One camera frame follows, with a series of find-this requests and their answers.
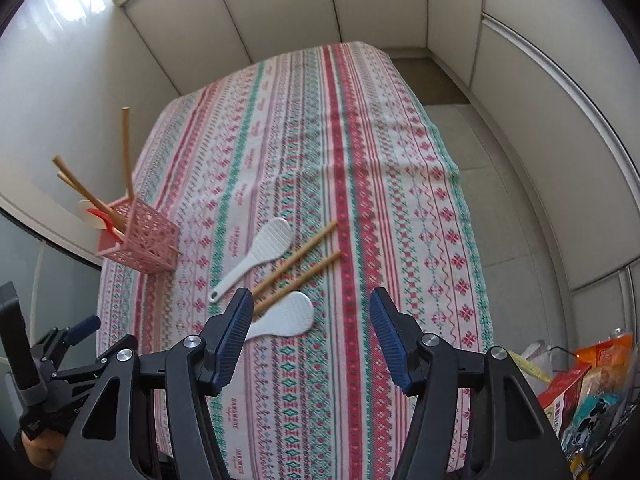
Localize red snack box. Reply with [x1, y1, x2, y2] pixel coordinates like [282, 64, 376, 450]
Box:
[537, 362, 594, 427]

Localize white plain rice paddle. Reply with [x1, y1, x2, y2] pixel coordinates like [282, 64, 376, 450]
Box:
[242, 291, 316, 344]

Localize orange snack packet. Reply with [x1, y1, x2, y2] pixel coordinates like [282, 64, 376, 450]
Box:
[575, 334, 635, 377]

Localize wire basket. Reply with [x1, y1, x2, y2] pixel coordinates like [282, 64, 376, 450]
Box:
[547, 342, 638, 480]

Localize white rice paddle with hole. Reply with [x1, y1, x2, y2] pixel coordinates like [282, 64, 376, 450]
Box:
[207, 217, 294, 304]

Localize red plastic spoon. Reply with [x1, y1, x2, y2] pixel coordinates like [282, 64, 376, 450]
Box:
[86, 207, 117, 234]

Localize patterned striped tablecloth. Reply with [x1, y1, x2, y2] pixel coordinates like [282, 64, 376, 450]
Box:
[95, 40, 496, 480]

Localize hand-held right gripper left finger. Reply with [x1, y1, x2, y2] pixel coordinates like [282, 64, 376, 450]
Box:
[52, 287, 255, 480]

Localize white paper bag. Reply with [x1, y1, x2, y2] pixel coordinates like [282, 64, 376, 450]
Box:
[510, 340, 552, 387]

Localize person's left hand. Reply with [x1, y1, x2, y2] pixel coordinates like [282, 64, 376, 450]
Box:
[21, 432, 68, 477]

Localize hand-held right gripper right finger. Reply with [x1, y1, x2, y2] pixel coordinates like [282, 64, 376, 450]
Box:
[369, 287, 573, 480]

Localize pink perforated utensil basket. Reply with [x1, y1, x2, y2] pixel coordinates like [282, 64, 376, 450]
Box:
[97, 196, 182, 276]

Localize blue white snack packet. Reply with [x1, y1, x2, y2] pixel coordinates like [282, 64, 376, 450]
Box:
[560, 390, 627, 462]

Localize long wooden chopstick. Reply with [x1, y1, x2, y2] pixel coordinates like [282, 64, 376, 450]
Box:
[252, 250, 343, 316]
[121, 106, 136, 202]
[56, 172, 108, 217]
[252, 220, 339, 297]
[52, 156, 122, 235]

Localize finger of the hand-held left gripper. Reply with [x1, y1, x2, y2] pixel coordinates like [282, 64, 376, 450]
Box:
[32, 314, 102, 361]
[50, 334, 140, 386]

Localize beige plastic spoon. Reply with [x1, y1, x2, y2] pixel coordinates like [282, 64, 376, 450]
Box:
[76, 198, 118, 241]

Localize frosted glass sliding door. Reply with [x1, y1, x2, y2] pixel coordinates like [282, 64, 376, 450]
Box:
[0, 212, 107, 411]

